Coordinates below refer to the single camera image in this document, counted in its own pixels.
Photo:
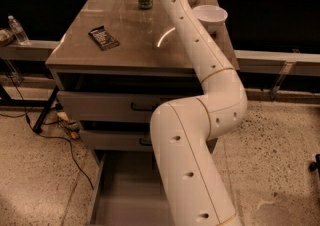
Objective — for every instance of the black chair caster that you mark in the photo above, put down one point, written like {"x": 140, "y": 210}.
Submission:
{"x": 315, "y": 165}

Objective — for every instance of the grey drawer cabinet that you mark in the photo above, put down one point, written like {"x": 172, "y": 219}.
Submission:
{"x": 150, "y": 59}

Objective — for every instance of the grey open bottom drawer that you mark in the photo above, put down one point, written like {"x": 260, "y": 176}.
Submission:
{"x": 128, "y": 192}

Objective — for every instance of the grey top drawer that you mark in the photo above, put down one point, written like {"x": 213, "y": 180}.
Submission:
{"x": 84, "y": 106}

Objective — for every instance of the white ceramic bowl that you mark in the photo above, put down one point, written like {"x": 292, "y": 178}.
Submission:
{"x": 212, "y": 17}

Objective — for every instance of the round dish at left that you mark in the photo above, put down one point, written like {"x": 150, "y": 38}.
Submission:
{"x": 6, "y": 37}

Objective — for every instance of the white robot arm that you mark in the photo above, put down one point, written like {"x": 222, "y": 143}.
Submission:
{"x": 180, "y": 129}

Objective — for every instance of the clear plastic water bottle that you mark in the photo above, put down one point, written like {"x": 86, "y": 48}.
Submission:
{"x": 18, "y": 30}

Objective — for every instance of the black table leg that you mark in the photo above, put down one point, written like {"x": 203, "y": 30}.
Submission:
{"x": 37, "y": 127}

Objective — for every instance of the dark snack wrapper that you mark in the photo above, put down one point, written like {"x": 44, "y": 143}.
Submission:
{"x": 103, "y": 39}

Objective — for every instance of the power strip on floor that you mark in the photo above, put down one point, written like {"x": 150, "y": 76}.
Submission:
{"x": 68, "y": 125}

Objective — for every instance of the grey middle drawer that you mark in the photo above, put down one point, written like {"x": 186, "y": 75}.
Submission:
{"x": 117, "y": 141}

